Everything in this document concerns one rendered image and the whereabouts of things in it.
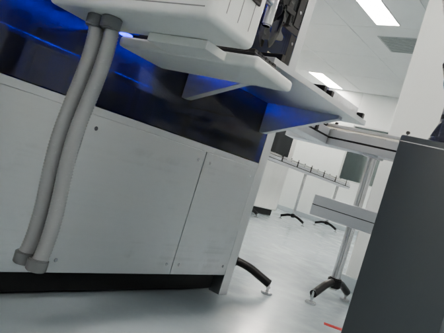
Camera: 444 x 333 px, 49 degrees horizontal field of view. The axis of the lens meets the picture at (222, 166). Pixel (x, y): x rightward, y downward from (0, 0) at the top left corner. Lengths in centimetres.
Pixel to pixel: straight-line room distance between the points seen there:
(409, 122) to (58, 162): 257
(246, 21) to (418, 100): 244
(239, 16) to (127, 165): 74
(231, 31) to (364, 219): 186
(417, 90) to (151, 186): 219
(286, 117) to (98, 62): 104
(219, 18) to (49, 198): 58
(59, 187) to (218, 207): 94
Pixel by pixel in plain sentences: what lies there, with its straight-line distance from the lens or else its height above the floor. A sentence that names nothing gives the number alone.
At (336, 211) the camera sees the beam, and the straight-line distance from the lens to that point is 278.
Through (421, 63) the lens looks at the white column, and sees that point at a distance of 348.
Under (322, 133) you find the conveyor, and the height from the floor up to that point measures 88.
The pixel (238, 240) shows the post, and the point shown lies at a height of 25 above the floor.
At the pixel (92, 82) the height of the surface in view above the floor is 64.
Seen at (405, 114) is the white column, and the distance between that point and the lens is 340.
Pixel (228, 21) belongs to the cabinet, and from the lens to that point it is 100.
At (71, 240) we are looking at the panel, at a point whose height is 19.
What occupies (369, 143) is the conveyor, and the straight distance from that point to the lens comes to 275.
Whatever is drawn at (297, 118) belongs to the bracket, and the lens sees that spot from 200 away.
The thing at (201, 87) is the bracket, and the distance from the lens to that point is 165.
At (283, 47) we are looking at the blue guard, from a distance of 214.
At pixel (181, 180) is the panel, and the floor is 45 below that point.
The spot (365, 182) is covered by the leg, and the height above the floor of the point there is 69.
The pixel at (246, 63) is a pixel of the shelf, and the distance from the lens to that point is 113.
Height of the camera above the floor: 54
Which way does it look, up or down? level
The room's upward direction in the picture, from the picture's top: 17 degrees clockwise
